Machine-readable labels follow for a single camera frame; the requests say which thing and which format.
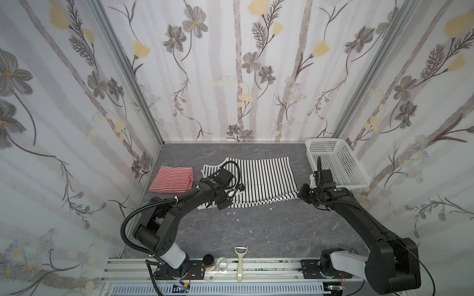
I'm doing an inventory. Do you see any black corrugated cable conduit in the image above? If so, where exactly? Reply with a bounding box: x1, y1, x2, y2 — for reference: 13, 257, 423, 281
120, 195, 178, 296

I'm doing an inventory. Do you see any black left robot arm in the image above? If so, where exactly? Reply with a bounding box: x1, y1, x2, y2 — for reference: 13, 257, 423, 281
132, 178, 237, 278

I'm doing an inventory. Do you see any white plastic laundry basket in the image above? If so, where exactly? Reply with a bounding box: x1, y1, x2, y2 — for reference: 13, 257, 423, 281
305, 138, 370, 189

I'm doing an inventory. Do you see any white slotted cable duct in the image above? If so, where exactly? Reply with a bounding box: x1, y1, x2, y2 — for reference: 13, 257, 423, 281
110, 282, 327, 296

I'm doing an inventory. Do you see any red white striped tank top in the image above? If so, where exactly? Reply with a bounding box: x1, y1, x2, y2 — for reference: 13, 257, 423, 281
149, 166, 195, 194

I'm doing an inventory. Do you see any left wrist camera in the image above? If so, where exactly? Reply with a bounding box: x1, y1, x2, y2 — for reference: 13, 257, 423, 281
215, 169, 246, 199

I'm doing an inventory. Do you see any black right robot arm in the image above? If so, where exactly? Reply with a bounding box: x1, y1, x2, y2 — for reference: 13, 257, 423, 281
298, 184, 422, 295

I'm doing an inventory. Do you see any black white striped tank top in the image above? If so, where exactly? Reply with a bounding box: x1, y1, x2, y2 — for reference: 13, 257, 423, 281
198, 157, 298, 210

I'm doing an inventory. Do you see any cream handled peeler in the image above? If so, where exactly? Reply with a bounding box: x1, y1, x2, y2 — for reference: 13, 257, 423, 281
234, 246, 248, 283

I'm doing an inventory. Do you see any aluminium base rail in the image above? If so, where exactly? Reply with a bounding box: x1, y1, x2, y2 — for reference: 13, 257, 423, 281
99, 258, 376, 296

